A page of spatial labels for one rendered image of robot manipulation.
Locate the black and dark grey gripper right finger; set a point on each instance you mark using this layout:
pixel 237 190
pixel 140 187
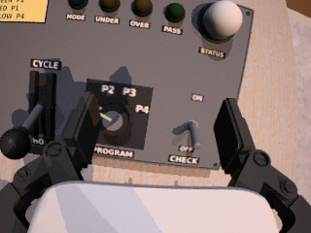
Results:
pixel 238 155

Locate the dark grey control console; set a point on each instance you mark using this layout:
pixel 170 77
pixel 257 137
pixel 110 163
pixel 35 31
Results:
pixel 161 68

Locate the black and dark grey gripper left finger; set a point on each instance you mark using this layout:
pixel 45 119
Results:
pixel 74 148

